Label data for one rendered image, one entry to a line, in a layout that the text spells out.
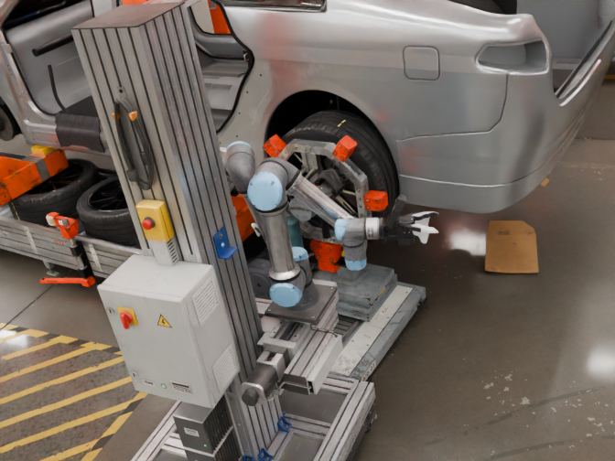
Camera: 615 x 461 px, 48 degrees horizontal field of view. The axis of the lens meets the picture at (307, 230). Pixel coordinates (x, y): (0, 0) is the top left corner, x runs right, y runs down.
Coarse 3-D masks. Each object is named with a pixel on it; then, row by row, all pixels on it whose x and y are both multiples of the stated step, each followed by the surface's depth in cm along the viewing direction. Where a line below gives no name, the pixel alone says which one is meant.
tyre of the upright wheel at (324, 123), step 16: (320, 112) 352; (336, 112) 346; (304, 128) 338; (320, 128) 333; (336, 128) 331; (352, 128) 334; (368, 128) 338; (336, 144) 331; (368, 144) 331; (384, 144) 339; (368, 160) 328; (384, 160) 335; (368, 176) 331; (384, 176) 334
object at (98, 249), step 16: (0, 224) 488; (16, 224) 473; (32, 224) 468; (32, 240) 471; (48, 240) 461; (64, 240) 450; (80, 240) 440; (96, 240) 436; (96, 256) 438; (112, 256) 430; (128, 256) 420
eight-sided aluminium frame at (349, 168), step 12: (288, 144) 336; (300, 144) 333; (312, 144) 334; (324, 144) 330; (288, 156) 346; (348, 168) 325; (360, 180) 325; (360, 192) 328; (288, 204) 364; (360, 204) 332; (360, 216) 335; (300, 228) 362; (312, 228) 363; (336, 240) 352
